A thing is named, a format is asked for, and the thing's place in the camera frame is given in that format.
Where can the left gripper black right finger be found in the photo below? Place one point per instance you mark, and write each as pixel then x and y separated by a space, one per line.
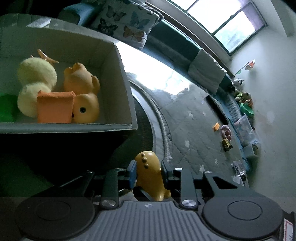
pixel 168 178

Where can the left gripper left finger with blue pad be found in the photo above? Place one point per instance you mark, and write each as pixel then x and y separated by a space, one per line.
pixel 131 173

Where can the yellow dinosaur toy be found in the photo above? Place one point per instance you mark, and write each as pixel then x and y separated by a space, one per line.
pixel 149 176

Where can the orange rubber pig toy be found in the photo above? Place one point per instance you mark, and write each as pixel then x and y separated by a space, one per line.
pixel 86 88

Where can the yellow plush duck toy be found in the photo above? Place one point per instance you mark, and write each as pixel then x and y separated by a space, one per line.
pixel 35 74

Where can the green block toy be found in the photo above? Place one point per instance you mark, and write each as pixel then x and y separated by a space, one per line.
pixel 5 107

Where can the dark cardboard box white inside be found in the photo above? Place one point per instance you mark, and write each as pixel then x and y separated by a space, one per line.
pixel 100 57

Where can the yellow toy vehicle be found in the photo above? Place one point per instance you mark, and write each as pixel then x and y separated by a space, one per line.
pixel 226 145

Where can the small orange toy piece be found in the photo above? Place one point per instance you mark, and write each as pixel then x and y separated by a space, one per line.
pixel 216 127

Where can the pink toy on table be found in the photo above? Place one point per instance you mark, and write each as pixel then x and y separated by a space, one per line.
pixel 226 132

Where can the clear plastic storage box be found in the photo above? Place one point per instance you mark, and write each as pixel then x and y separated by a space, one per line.
pixel 246 134

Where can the green bowl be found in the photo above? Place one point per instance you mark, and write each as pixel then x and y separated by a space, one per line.
pixel 245 109

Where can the pile of plush toys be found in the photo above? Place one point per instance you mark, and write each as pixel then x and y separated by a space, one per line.
pixel 240 96

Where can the grey folded blanket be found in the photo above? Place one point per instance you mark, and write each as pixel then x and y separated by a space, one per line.
pixel 206 71

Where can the teal sofa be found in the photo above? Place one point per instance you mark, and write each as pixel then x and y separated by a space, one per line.
pixel 167 44

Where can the butterfly print cushion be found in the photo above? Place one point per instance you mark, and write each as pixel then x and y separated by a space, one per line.
pixel 128 21

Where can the window with green frame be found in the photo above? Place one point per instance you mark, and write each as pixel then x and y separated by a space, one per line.
pixel 229 23

